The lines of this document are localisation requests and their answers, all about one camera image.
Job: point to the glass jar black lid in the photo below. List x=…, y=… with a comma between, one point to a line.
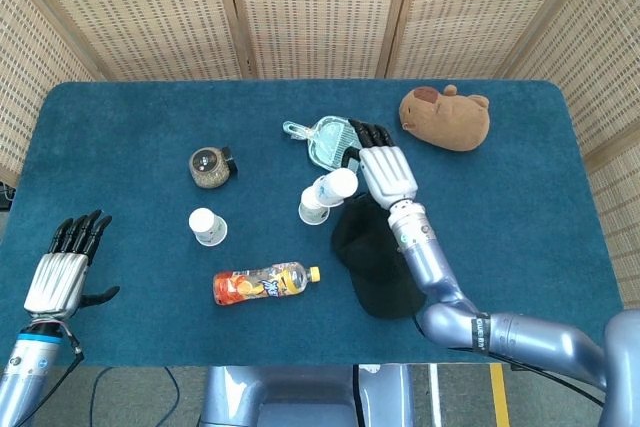
x=209, y=167

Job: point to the white paper cup fern print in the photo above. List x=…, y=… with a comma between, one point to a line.
x=311, y=212

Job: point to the white paper cup blue flower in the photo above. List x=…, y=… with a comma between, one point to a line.
x=336, y=186

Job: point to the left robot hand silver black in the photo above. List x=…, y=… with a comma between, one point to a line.
x=57, y=277

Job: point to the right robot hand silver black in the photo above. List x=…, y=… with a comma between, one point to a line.
x=387, y=172

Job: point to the black baseball cap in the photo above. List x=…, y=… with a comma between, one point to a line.
x=370, y=257

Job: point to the mint dustpan brush set packaged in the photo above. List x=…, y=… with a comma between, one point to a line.
x=327, y=142

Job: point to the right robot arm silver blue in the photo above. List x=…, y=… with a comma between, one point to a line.
x=450, y=297

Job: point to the white paper cup green flower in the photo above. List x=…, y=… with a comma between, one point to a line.
x=206, y=227

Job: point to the blue carpet table cover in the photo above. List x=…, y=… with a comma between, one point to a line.
x=150, y=122

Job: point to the woven folding screen wooden frame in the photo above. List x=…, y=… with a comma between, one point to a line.
x=320, y=12

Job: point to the orange iced tea bottle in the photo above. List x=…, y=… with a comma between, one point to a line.
x=260, y=284

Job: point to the robot torso silver blue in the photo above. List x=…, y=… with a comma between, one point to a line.
x=300, y=397

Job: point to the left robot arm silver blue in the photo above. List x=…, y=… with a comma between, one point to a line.
x=27, y=367

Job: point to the brown capybara plush toy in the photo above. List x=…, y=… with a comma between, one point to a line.
x=450, y=119

